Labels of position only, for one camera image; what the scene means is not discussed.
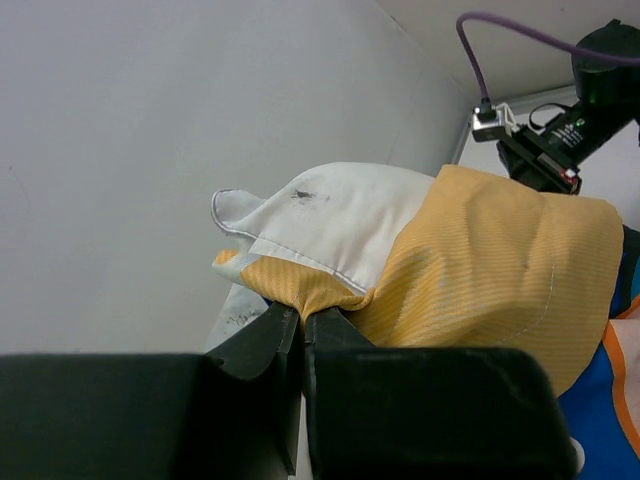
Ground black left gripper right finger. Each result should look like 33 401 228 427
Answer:
304 308 578 479

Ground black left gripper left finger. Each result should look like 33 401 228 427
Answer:
1 304 300 479

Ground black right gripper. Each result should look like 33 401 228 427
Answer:
497 126 582 195

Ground yellow blue printed pillowcase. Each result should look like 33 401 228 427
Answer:
209 164 640 480

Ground white pillow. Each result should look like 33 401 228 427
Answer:
205 160 436 354

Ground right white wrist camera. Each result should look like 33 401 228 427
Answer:
470 99 517 143

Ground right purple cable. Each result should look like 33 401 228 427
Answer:
455 11 640 114

